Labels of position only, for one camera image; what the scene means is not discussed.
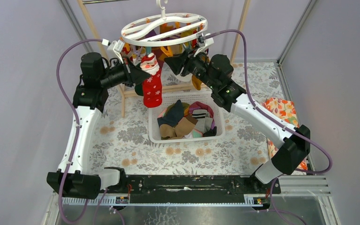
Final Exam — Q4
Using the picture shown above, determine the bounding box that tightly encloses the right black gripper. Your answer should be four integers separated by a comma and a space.
163, 45, 218, 91

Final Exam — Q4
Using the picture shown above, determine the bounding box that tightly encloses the dark green sock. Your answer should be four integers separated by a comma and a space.
135, 84, 144, 97

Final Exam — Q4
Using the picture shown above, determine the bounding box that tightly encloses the orange clothespin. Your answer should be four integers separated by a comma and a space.
160, 46, 173, 57

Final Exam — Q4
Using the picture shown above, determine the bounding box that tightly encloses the teal clothespin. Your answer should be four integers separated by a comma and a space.
145, 46, 152, 55

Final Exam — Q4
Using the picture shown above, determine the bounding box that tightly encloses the white round clip hanger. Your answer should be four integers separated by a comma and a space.
120, 0, 208, 47

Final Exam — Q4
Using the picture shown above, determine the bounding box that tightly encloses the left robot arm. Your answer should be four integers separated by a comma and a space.
46, 52, 150, 200

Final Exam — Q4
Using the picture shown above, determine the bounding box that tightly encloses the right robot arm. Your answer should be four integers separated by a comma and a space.
164, 50, 310, 193

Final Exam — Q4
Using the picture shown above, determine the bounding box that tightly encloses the yellow hanging sock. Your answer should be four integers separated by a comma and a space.
169, 33, 184, 55

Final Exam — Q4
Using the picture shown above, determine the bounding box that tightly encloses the wooden drying rack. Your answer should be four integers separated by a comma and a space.
77, 0, 251, 117

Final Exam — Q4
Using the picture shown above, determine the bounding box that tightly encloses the white hanging sock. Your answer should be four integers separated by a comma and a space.
175, 73, 193, 82

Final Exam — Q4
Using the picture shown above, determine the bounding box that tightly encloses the mustard hanging sock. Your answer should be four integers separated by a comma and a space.
191, 75, 202, 90

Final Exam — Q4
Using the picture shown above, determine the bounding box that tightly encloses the white plastic basket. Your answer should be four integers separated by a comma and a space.
148, 90, 226, 143

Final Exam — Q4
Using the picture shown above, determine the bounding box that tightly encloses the navy sock in basket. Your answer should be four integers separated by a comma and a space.
157, 100, 184, 127

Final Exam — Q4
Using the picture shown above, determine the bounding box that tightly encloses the floral table mat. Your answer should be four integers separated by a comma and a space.
69, 62, 312, 176

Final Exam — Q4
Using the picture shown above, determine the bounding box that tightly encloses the brown sock in basket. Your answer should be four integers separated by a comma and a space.
159, 116, 198, 140

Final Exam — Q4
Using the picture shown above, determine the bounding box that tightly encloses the floral folded cloth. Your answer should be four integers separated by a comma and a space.
261, 97, 308, 170

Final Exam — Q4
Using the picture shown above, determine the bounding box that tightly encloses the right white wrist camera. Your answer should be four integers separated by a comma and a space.
194, 33, 214, 57

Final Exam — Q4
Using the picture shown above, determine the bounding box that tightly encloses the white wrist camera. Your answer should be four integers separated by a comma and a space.
101, 39, 125, 63
194, 33, 214, 57

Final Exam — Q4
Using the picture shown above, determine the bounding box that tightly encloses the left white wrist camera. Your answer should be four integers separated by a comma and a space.
101, 39, 125, 63

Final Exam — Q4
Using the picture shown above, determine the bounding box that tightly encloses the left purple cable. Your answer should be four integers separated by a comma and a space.
56, 38, 126, 225

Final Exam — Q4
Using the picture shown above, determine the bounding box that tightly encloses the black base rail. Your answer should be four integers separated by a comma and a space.
108, 175, 281, 205

